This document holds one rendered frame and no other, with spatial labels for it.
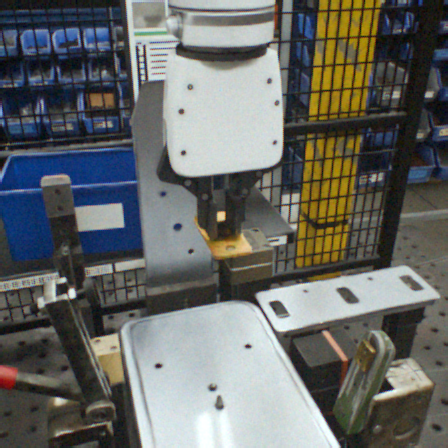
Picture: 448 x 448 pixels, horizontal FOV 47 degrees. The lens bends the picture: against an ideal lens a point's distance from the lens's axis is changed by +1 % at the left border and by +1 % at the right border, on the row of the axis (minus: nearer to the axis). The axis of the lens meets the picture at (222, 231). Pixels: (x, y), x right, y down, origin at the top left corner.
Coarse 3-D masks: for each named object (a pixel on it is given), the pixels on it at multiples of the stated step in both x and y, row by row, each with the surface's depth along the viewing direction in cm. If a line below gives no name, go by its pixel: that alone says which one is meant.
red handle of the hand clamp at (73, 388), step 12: (0, 372) 51; (12, 372) 51; (24, 372) 53; (0, 384) 51; (12, 384) 51; (24, 384) 52; (36, 384) 52; (48, 384) 53; (60, 384) 54; (72, 384) 55; (60, 396) 54; (72, 396) 54
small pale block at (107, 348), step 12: (108, 336) 65; (96, 348) 63; (108, 348) 63; (108, 360) 63; (120, 360) 63; (120, 372) 64; (120, 384) 65; (120, 396) 67; (120, 408) 68; (120, 420) 69; (120, 432) 70; (120, 444) 71
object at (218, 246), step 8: (224, 216) 53; (224, 224) 50; (200, 232) 51; (224, 232) 50; (208, 240) 49; (216, 240) 49; (224, 240) 49; (232, 240) 49; (240, 240) 49; (216, 248) 48; (224, 248) 48; (240, 248) 48; (248, 248) 48; (216, 256) 47; (224, 256) 47; (232, 256) 47
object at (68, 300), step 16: (48, 288) 49; (64, 288) 50; (96, 288) 49; (32, 304) 49; (48, 304) 47; (64, 304) 47; (96, 304) 49; (64, 320) 48; (80, 320) 52; (64, 336) 49; (80, 336) 50; (64, 352) 50; (80, 352) 51; (80, 368) 52; (96, 368) 53; (80, 384) 53; (96, 384) 53; (96, 400) 54
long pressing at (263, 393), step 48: (144, 336) 74; (192, 336) 74; (240, 336) 74; (144, 384) 66; (192, 384) 66; (240, 384) 66; (288, 384) 66; (144, 432) 60; (192, 432) 60; (240, 432) 60; (288, 432) 60
